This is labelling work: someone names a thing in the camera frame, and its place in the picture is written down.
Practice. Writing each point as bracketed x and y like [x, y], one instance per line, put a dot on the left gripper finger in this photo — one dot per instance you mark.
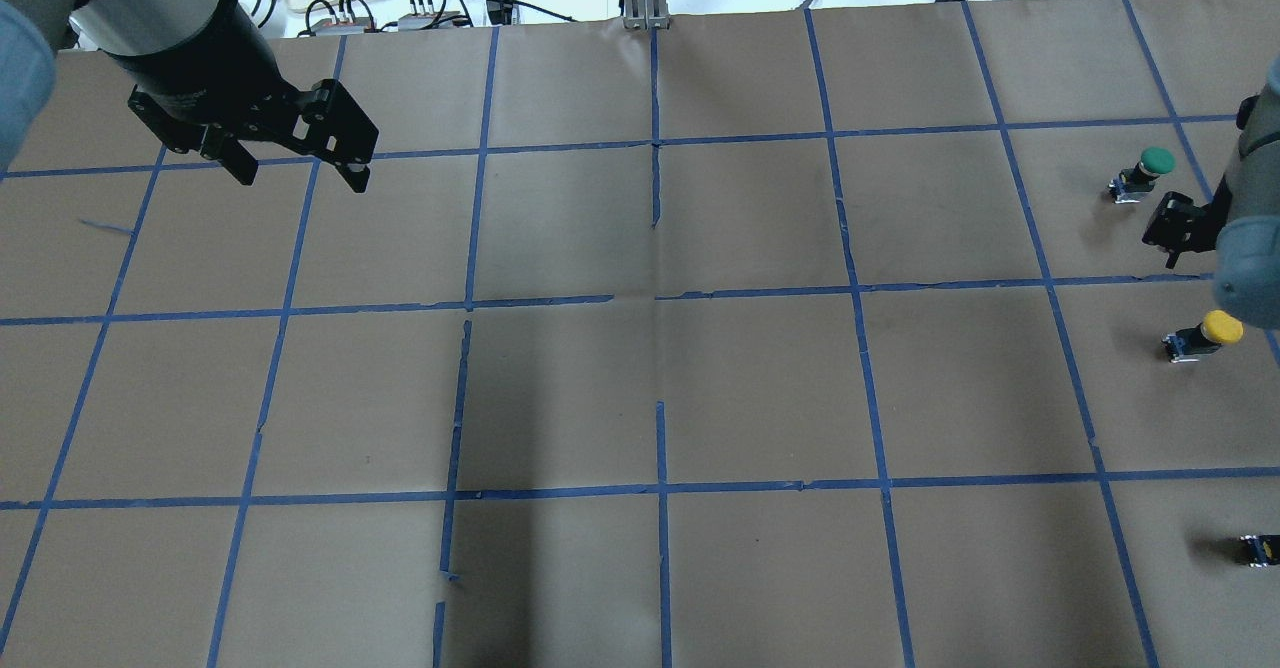
[212, 142]
[338, 131]

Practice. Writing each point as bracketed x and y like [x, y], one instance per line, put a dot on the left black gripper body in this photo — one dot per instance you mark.
[205, 66]

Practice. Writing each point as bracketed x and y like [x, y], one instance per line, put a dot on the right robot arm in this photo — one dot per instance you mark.
[1241, 222]

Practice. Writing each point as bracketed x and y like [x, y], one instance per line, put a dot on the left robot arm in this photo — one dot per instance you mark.
[32, 34]

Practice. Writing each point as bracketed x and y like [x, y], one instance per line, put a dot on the yellow push button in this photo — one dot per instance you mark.
[1216, 330]

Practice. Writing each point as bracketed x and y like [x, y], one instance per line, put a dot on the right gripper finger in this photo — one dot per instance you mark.
[1179, 226]

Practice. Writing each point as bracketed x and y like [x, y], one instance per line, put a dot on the green push button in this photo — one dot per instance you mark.
[1132, 184]

